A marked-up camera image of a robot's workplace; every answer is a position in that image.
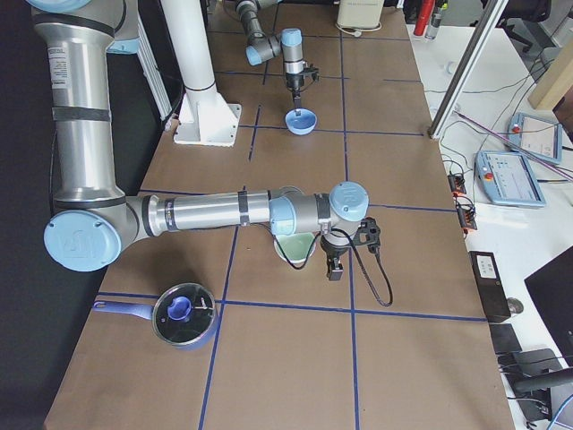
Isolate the blue bowl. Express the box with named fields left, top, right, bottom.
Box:
left=285, top=108, right=317, bottom=135

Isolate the green bowl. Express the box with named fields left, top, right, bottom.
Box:
left=274, top=233, right=316, bottom=264

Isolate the cream white toaster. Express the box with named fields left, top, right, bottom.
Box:
left=337, top=0, right=383, bottom=30

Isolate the clear bottle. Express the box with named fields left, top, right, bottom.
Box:
left=424, top=0, right=449, bottom=40

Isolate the blue saucepan with glass lid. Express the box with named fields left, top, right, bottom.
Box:
left=92, top=283, right=219, bottom=350

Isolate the black power adapter box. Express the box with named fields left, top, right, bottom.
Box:
left=469, top=251, right=511, bottom=323

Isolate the near blue teach pendant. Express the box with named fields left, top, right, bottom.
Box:
left=475, top=150, right=546, bottom=208

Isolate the blue teach pendant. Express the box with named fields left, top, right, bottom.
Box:
left=508, top=112, right=563, bottom=165
left=475, top=150, right=546, bottom=208

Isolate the black monitor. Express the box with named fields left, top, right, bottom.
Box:
left=525, top=256, right=572, bottom=365

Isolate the far blue teach pendant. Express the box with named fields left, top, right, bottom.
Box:
left=508, top=112, right=563, bottom=165

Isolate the black camera cable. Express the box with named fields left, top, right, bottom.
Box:
left=264, top=222, right=395, bottom=308

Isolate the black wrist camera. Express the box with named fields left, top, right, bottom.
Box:
left=354, top=217, right=381, bottom=254

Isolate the white power plug cable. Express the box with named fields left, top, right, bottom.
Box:
left=341, top=21, right=383, bottom=37

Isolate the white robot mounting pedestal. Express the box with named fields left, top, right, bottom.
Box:
left=161, top=0, right=242, bottom=147

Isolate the aluminium frame post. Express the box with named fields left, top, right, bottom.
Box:
left=428, top=0, right=509, bottom=140

